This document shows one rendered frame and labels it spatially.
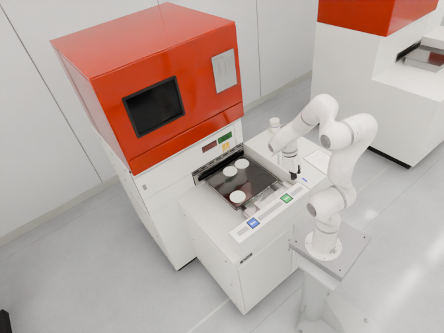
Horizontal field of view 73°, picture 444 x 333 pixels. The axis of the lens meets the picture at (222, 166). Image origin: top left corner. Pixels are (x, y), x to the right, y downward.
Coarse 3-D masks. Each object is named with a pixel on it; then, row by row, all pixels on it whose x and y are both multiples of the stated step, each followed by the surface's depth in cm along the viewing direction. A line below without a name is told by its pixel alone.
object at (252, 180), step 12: (240, 168) 208; (252, 168) 207; (216, 180) 203; (228, 180) 201; (240, 180) 200; (252, 180) 198; (264, 180) 197; (228, 192) 194; (252, 192) 191; (240, 204) 185
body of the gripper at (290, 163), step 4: (284, 156) 158; (292, 156) 156; (296, 156) 156; (284, 160) 162; (288, 160) 159; (292, 160) 156; (296, 160) 156; (284, 164) 164; (288, 164) 160; (292, 164) 158; (296, 164) 157; (300, 164) 159; (288, 168) 163; (292, 168) 160; (296, 168) 158; (300, 168) 161
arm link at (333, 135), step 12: (324, 96) 115; (312, 108) 119; (324, 108) 113; (336, 108) 112; (312, 120) 124; (324, 120) 110; (324, 132) 107; (336, 132) 105; (348, 132) 105; (324, 144) 108; (336, 144) 105; (348, 144) 107
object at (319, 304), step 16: (304, 272) 185; (320, 272) 156; (304, 288) 192; (320, 288) 178; (304, 304) 204; (320, 304) 195; (336, 304) 219; (304, 320) 214; (320, 320) 213; (336, 320) 198; (352, 320) 210; (368, 320) 209
